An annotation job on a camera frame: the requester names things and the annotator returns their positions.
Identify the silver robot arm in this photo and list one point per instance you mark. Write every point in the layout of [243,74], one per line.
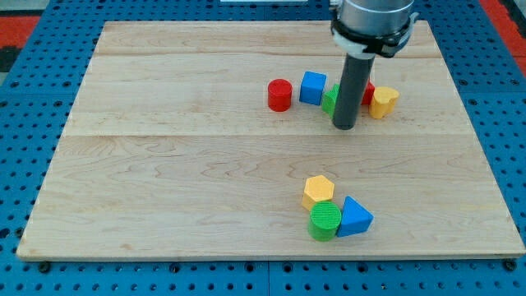
[366,28]

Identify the green star block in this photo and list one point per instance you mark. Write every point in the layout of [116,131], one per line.
[329,100]

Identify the red cylinder block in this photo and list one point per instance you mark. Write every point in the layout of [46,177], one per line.
[279,98]

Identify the yellow hexagon block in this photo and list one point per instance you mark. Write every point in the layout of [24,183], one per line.
[317,189]

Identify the blue cube block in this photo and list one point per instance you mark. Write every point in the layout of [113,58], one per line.
[312,87]

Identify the green cylinder block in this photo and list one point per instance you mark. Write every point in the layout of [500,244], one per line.
[324,221]

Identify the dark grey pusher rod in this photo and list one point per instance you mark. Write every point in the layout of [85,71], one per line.
[353,82]

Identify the blue triangle block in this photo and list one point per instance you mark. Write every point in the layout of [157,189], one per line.
[356,219]

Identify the red block behind rod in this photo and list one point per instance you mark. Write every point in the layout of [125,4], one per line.
[368,93]

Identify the yellow heart block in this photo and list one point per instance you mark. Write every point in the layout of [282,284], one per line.
[383,101]

